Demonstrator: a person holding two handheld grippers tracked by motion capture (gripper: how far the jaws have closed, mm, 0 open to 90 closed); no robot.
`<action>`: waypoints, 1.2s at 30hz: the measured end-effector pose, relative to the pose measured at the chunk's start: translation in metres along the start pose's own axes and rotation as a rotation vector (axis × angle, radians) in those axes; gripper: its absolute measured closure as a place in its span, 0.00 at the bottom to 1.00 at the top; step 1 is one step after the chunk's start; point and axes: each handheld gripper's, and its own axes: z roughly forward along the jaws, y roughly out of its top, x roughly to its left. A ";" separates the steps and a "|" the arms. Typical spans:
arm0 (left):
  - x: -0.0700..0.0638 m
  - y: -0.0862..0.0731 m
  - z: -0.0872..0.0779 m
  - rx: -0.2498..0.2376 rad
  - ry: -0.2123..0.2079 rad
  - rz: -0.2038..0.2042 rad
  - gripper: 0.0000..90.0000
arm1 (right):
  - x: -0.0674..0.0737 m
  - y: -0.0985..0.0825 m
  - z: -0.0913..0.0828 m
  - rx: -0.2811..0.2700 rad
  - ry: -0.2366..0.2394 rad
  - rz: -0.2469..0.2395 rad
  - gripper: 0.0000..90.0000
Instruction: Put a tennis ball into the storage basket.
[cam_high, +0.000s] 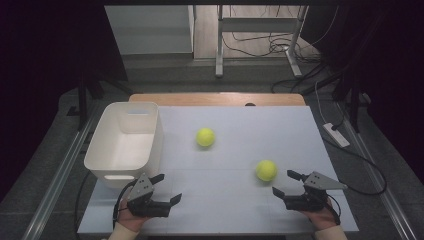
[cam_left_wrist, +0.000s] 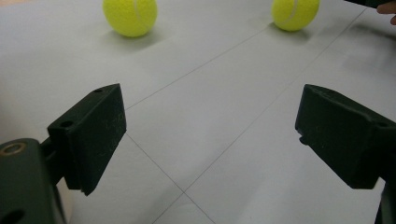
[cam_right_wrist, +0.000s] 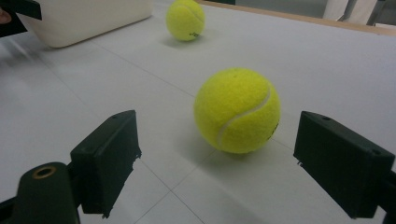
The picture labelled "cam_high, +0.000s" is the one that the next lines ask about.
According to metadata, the white metal desk frame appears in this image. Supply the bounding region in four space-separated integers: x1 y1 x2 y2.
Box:
214 4 310 79

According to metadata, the person's left hand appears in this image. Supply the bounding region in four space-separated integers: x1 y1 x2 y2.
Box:
116 199 149 233

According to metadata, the tangle of black cables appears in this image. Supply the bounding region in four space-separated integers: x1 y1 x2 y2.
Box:
221 31 323 59

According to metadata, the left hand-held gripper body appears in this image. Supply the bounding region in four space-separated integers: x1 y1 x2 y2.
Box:
125 172 173 219

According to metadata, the white floor cable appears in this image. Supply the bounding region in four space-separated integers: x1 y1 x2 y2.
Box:
314 79 330 125

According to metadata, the aluminium floor rail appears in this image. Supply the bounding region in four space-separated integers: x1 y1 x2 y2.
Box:
334 99 418 240
21 106 101 240

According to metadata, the white cabinet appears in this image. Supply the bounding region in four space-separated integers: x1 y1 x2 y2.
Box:
104 4 196 56

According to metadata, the black stand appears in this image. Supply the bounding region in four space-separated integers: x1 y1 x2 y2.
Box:
333 74 372 134
66 74 134 132

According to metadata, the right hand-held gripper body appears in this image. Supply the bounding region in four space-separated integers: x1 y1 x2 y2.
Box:
283 171 348 213

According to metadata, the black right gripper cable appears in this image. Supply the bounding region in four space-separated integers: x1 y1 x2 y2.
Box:
326 196 343 226

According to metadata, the white power strip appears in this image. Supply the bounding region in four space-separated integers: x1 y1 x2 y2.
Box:
322 122 351 149

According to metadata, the black power strip cable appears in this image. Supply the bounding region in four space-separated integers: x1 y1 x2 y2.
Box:
321 134 388 196

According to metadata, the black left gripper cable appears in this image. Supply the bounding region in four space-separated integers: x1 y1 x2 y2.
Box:
112 181 138 230

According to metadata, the yellow tennis ball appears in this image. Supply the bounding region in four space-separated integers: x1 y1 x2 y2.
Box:
195 127 216 148
255 159 279 183

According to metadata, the wooden table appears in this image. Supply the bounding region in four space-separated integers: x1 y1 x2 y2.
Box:
128 93 307 108

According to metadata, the white plastic bin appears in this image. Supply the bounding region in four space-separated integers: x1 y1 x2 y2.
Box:
83 101 164 190

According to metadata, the dark curtain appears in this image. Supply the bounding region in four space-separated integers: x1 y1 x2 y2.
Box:
301 0 424 186
0 0 128 203

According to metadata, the person's right hand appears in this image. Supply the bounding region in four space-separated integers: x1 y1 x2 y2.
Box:
299 199 339 231

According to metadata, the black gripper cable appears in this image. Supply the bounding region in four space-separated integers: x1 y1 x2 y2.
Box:
112 181 138 230
326 196 343 226

